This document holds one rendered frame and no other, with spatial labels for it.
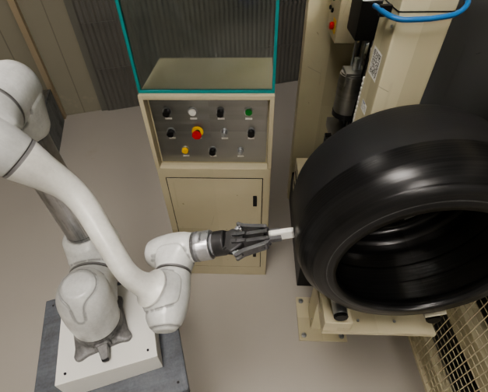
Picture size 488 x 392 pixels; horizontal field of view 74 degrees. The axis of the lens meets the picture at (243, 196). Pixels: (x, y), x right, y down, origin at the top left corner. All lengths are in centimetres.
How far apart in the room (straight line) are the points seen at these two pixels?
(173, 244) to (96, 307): 30
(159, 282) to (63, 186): 32
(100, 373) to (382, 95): 120
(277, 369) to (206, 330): 45
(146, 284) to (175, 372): 51
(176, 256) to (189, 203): 81
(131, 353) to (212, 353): 83
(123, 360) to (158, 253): 42
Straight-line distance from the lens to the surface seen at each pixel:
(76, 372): 129
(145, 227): 260
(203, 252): 95
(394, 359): 214
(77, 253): 120
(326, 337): 207
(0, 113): 82
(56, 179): 82
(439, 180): 73
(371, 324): 124
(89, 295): 109
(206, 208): 174
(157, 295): 88
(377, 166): 73
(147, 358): 124
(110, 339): 126
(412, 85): 102
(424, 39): 98
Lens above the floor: 187
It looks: 44 degrees down
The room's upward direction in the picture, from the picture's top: 1 degrees counter-clockwise
